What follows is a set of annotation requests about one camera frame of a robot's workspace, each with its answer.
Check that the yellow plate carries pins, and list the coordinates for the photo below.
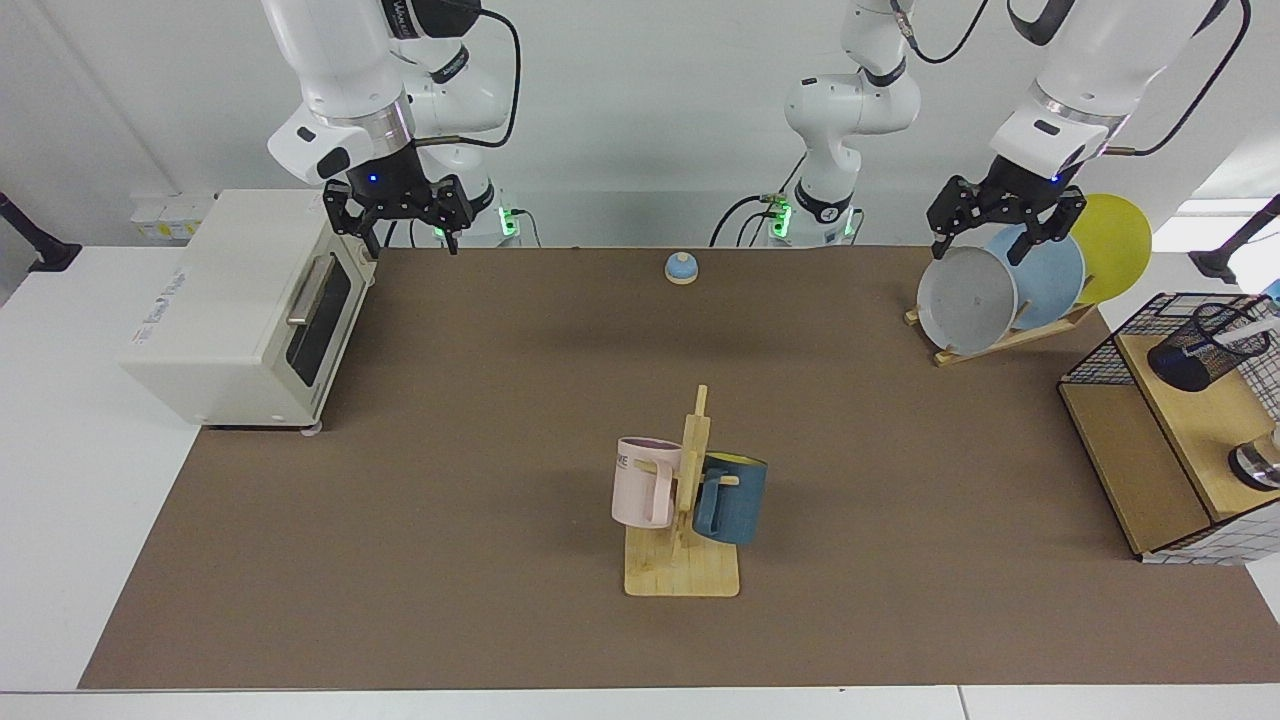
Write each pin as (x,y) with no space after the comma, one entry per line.
(1115,255)

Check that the black clamp stand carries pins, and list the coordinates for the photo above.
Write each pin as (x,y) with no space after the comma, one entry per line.
(50,255)
(1215,262)

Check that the grey plate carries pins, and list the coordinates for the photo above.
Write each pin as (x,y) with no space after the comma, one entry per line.
(965,300)

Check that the dark blue mug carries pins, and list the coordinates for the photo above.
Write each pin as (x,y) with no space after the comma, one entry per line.
(740,500)

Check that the light blue plate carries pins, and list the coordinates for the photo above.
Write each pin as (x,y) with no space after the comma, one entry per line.
(1050,280)

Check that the pink mug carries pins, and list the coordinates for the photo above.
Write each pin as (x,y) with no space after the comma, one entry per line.
(635,490)

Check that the white wall socket box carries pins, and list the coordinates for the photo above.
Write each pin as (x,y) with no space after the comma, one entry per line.
(170,215)

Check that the pale toaster oven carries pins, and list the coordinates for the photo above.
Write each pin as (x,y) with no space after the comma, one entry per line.
(230,300)

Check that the white marker with blue cap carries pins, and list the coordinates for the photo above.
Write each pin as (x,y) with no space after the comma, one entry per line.
(1240,332)

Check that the brown table cloth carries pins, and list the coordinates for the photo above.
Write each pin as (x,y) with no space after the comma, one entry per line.
(400,560)

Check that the wooden plate rack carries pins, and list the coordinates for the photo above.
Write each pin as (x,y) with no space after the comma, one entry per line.
(1000,345)

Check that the wooden cup stand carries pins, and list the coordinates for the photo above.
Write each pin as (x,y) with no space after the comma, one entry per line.
(680,575)

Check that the small blue round bell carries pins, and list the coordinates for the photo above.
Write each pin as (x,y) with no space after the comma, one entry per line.
(681,267)

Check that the black mesh pen holder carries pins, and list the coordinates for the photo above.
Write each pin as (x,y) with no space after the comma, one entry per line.
(1180,370)

